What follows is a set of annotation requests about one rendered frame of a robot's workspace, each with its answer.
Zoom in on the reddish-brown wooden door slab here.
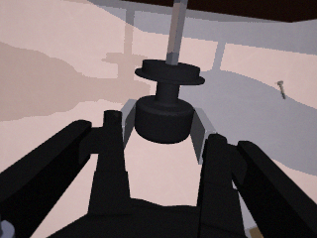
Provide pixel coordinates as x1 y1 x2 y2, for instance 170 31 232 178
123 0 317 23

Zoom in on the brown cardboard box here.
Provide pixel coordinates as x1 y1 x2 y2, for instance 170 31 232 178
249 227 264 238

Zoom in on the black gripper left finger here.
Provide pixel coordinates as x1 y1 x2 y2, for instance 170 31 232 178
0 98 137 238

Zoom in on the grey screw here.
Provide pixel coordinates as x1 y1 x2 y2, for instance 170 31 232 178
277 81 286 99

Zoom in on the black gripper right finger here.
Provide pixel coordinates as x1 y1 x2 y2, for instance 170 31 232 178
190 107 317 238

